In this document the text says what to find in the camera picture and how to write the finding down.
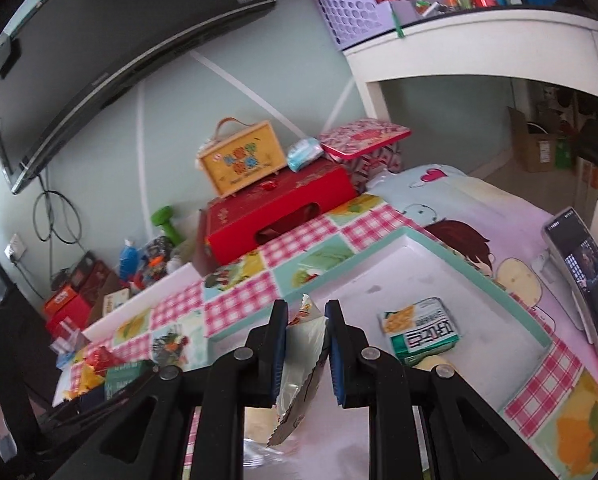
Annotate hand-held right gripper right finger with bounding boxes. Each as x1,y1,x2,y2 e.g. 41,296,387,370
325,299,544,480

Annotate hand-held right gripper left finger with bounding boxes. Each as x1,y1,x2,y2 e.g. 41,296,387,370
49,300,290,480

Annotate large white orange-print packet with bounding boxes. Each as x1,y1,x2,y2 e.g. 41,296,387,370
266,294,330,448

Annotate clear packet of yellow cakes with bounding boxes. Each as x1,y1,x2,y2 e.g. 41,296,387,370
244,405,290,466

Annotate teal-edged white tray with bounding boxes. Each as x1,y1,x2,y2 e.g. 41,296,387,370
206,226,554,401

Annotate green and white snack packet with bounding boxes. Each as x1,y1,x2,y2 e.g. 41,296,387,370
377,297,464,366

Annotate green biscuit packet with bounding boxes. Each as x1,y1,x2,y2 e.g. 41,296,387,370
104,360,152,401

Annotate puffy red snack packet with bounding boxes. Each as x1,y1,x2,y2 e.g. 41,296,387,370
81,347,122,376

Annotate orange bread packet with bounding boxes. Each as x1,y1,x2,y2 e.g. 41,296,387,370
61,362,107,401

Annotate pink checkered food-print tablecloth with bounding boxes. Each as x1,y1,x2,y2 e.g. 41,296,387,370
54,195,598,480

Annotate red gift box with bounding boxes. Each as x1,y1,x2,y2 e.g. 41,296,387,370
199,162,358,266

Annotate dark toy packet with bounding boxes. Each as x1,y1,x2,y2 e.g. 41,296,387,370
141,237,180,278

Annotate yellow and white card box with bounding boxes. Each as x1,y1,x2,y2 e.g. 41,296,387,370
101,287,132,318

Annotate green dumbbell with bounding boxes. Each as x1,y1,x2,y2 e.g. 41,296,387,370
150,206,184,248

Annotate blue plastic bottle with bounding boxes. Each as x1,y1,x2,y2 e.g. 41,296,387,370
119,240,142,283

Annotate blue tissue pack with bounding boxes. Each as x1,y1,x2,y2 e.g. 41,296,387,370
285,137,324,172

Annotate dark red box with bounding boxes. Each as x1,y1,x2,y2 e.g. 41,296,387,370
68,251,117,298

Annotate bright red box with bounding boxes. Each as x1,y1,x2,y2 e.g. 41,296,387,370
44,295,92,341

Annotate clear plastic box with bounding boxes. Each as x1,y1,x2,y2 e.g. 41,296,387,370
49,327,87,361

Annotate cartoon printed bedsheet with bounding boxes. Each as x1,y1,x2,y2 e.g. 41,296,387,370
364,162,598,376

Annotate orange flat box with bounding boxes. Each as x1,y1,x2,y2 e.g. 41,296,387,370
43,284,80,318

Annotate pink patterned box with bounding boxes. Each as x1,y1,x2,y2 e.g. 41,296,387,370
319,117,412,196

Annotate smartphone on stand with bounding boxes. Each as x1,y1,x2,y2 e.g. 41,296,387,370
543,207,598,357

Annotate small cardboard box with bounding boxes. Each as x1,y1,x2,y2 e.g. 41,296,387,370
508,106,560,173

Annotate black flat television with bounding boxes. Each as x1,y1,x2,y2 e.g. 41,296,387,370
0,0,278,195

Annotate white desk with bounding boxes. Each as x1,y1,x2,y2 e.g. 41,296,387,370
341,7,598,131

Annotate purple perforated basket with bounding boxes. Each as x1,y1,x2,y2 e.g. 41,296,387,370
306,0,404,51

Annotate yellow carry box with handle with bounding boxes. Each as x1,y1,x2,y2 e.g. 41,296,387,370
196,117,280,200

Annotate white wall socket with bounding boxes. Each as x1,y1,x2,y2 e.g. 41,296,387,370
1,232,30,263

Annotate black wall cables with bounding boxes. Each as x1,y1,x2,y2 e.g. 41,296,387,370
33,170,87,281

